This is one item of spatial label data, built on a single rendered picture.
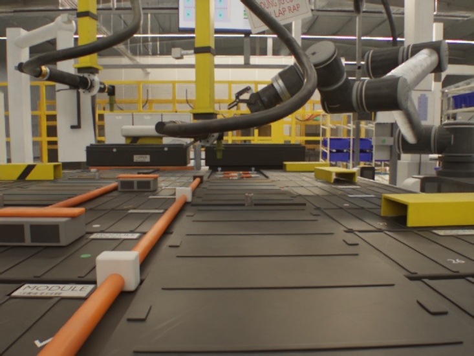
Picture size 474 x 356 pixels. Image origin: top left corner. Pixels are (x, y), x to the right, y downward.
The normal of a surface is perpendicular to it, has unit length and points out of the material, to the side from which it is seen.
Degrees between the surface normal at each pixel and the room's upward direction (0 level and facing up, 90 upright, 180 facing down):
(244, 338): 0
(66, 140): 90
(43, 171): 90
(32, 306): 0
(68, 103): 90
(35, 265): 0
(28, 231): 90
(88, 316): 45
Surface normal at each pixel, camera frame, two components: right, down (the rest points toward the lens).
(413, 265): 0.00, -1.00
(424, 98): 0.03, 0.10
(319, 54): -0.51, -0.54
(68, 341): 0.71, -0.70
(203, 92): -0.24, 0.09
